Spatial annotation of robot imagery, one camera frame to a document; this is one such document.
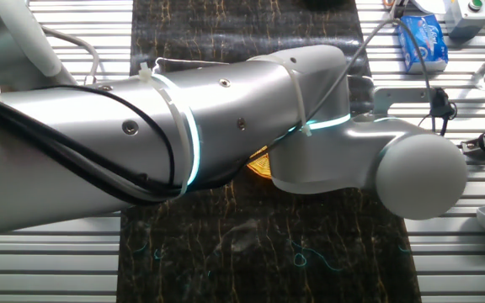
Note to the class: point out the yellow woven oval basket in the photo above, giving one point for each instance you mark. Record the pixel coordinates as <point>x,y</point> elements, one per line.
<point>261,168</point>

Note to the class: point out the black marble pattern mat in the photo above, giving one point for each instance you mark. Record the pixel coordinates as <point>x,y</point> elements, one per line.
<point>246,252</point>

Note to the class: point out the white zip tie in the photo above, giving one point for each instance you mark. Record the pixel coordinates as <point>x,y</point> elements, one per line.
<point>296,90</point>
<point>174,110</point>

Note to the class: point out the grey button control box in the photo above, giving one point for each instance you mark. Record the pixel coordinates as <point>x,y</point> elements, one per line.
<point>465,21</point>

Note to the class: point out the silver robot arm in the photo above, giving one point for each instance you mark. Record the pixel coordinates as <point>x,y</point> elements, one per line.
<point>99,139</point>

